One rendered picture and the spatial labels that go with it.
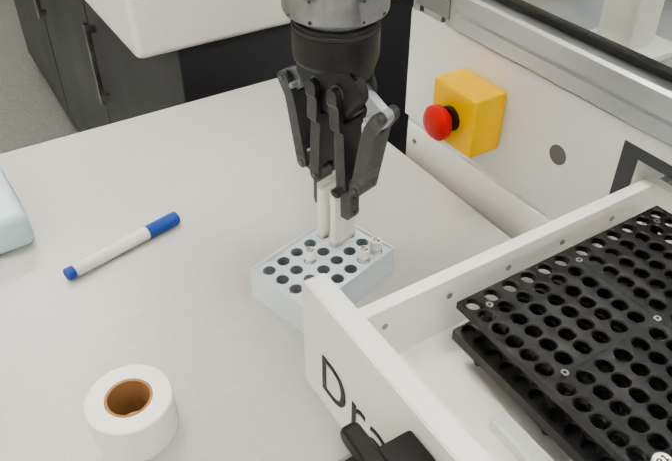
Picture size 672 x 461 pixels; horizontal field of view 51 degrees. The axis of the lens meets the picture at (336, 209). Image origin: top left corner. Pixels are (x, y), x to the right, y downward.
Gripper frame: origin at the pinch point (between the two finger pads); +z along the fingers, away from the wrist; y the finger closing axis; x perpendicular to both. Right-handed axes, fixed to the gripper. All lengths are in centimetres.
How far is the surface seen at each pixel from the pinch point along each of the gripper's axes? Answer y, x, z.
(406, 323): 16.5, -9.5, -3.0
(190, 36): -47, 18, 2
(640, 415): 33.7, -8.0, -6.2
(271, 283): 0.0, -9.0, 4.0
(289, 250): -2.5, -4.2, 4.3
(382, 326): 15.9, -11.7, -3.9
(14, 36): -260, 72, 84
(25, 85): -214, 53, 84
